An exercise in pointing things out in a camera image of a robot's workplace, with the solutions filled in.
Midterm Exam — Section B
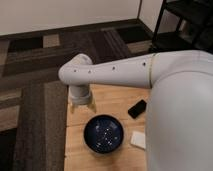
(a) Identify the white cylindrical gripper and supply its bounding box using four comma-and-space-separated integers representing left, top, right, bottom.
69, 85, 96, 113

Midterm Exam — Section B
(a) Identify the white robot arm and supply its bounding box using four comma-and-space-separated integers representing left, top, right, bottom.
58, 50, 213, 171

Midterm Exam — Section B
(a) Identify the dark blue speckled bowl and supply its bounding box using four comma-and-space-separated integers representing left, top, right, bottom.
83, 114, 124, 154

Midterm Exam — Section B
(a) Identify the black smartphone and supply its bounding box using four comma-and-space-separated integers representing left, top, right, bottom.
128, 100, 147, 119

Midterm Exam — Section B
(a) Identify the white sponge block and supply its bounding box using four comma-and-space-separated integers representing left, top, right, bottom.
130, 131, 146, 149

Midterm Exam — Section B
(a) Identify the black metal shelf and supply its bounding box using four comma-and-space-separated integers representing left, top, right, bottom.
150, 0, 213, 52

